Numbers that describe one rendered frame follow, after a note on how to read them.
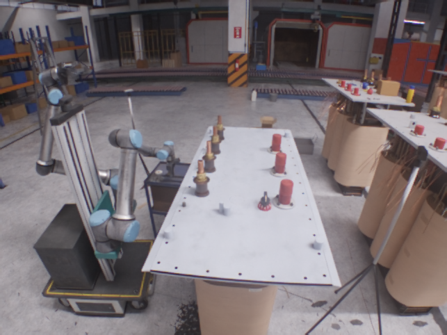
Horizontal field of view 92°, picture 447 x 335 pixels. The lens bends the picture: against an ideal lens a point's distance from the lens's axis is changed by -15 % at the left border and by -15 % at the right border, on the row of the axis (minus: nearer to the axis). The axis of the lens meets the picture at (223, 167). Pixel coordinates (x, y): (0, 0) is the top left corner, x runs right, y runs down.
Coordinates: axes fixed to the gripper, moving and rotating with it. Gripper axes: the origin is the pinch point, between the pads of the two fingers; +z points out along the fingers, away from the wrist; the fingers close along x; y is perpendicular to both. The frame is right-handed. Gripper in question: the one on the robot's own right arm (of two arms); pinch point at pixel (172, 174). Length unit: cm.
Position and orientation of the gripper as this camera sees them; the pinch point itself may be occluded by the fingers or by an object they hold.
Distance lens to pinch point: 245.0
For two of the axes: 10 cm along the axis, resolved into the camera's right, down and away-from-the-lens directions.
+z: 0.0, 8.8, 4.8
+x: -1.6, 4.7, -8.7
